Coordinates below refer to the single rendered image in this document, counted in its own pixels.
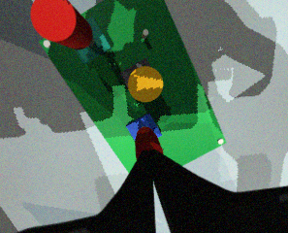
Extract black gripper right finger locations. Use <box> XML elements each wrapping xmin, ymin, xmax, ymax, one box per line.
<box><xmin>149</xmin><ymin>150</ymin><xmax>288</xmax><ymax>233</ymax></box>

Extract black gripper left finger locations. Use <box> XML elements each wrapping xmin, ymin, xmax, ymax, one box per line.
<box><xmin>16</xmin><ymin>150</ymin><xmax>156</xmax><ymax>233</ymax></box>

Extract green circuit board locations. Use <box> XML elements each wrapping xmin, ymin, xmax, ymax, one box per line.
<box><xmin>31</xmin><ymin>0</ymin><xmax>226</xmax><ymax>173</ymax></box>

